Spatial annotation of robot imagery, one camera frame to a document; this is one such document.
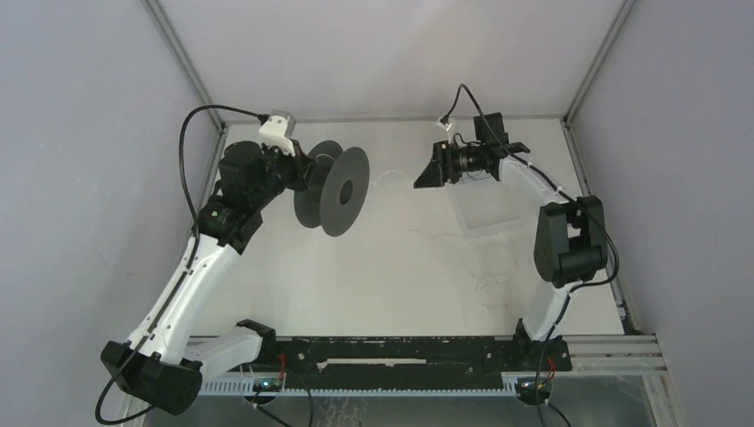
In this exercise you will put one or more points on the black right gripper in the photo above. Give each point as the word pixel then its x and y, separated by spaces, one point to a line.
pixel 439 169

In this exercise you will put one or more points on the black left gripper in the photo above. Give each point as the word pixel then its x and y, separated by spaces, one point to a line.
pixel 300 165

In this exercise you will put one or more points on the dark grey perforated spool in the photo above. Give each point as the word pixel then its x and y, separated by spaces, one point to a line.
pixel 336 193

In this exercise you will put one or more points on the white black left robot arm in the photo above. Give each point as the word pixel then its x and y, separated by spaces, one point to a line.
pixel 155 363

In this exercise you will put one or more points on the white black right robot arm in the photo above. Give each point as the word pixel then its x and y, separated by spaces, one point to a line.
pixel 570 244

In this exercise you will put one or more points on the clear plastic two-compartment tray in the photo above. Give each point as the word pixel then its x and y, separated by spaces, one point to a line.
pixel 485 206

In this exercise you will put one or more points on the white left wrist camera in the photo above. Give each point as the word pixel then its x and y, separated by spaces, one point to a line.
pixel 277 132

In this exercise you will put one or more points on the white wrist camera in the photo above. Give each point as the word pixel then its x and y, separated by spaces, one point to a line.
pixel 277 132
pixel 448 126

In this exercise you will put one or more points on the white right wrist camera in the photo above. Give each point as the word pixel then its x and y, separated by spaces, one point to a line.
pixel 448 126

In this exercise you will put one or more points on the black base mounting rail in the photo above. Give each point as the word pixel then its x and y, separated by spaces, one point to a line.
pixel 406 360

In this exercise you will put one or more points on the white slotted cable duct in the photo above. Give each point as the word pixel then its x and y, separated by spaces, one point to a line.
pixel 501 386

